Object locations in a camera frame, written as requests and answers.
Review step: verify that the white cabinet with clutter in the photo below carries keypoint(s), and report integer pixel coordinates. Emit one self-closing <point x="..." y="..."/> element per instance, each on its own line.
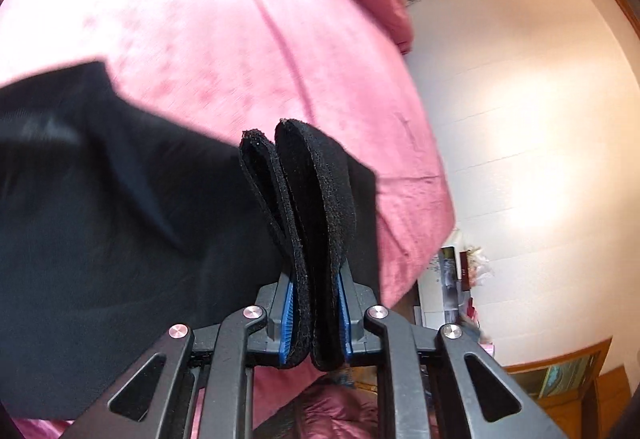
<point x="450" y="289"/>

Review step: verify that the person's maroon puffer jacket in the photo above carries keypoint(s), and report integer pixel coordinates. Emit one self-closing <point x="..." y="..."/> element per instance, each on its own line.
<point x="325" y="414"/>

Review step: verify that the wooden door frame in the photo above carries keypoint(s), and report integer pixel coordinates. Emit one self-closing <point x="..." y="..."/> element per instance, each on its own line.
<point x="615" y="4"/>

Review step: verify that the black pants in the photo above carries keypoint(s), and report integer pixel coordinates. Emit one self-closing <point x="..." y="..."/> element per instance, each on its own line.
<point x="125" y="219"/>

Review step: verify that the pink bed sheet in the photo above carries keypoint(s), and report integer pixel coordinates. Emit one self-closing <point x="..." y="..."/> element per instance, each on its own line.
<point x="250" y="19"/>

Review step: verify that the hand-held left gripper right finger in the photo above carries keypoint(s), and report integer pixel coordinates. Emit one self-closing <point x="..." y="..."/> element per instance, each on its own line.
<point x="345" y="321"/>

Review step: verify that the wooden cabinet with glass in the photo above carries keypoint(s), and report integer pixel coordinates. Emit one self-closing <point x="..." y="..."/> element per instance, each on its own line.
<point x="555" y="371"/>

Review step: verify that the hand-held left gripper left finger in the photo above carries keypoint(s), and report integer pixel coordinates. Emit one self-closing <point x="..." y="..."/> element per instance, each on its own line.
<point x="286" y="321"/>

